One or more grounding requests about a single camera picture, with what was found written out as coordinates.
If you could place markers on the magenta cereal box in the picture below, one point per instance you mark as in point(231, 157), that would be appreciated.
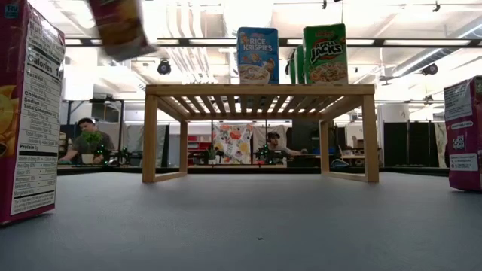
point(461, 150)
point(120, 30)
point(34, 113)

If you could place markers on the floral cloth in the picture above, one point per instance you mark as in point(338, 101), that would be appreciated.
point(233, 143)

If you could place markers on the potted plant white pot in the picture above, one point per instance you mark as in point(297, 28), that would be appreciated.
point(90, 141)

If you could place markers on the red shelving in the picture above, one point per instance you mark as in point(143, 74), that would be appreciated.
point(197, 145)

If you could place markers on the person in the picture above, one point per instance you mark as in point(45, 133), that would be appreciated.
point(86, 126)
point(275, 141)

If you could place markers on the small black ceiling fixture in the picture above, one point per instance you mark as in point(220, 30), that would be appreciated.
point(324, 3)

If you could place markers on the blue Rice Krispies cereal box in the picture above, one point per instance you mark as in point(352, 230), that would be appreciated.
point(258, 56)

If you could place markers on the wooden slatted shelf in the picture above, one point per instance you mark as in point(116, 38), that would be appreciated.
point(260, 90)

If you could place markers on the background black robot arm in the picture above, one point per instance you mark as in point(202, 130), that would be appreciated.
point(124, 155)
point(263, 154)

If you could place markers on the grey-blue table mat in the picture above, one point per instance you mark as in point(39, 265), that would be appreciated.
point(263, 226)

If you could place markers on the black monitor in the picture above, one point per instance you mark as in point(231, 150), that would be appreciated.
point(305, 133)

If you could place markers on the black round hanging fixture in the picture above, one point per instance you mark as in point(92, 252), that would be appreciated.
point(163, 67)
point(429, 69)

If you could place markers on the black partition panels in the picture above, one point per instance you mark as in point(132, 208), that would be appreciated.
point(395, 147)

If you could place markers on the black background rack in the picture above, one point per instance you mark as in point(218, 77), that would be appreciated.
point(107, 112)

